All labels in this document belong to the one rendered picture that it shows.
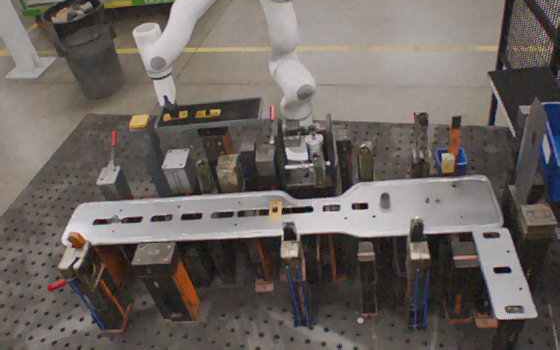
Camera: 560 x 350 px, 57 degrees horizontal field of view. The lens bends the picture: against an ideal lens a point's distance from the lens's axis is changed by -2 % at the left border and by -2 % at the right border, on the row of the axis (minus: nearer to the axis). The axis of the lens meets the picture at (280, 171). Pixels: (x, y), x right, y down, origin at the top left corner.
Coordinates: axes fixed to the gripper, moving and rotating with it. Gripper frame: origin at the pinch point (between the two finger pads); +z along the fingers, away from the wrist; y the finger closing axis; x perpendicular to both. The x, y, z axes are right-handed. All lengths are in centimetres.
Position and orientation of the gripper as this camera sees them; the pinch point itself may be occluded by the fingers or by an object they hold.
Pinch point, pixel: (173, 110)
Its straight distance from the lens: 185.1
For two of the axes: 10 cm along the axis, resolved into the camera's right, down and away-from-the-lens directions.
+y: 1.0, 6.5, -7.5
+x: 9.8, -1.8, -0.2
